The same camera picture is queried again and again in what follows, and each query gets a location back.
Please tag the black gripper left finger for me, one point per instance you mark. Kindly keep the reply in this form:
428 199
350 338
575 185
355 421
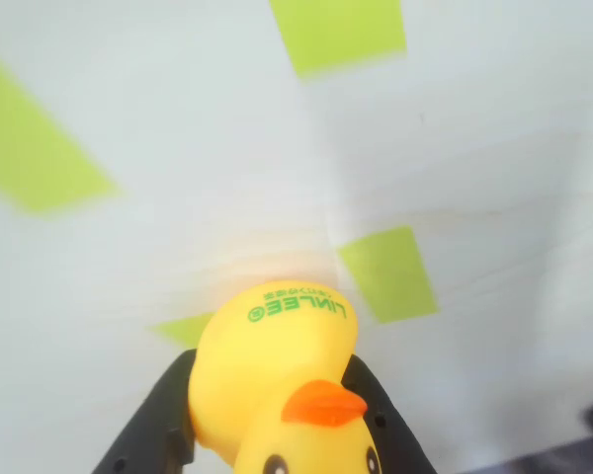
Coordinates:
148 424

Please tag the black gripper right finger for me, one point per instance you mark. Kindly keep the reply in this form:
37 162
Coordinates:
395 434

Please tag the yellow rubber duck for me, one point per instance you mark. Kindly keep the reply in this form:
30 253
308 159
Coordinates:
267 355

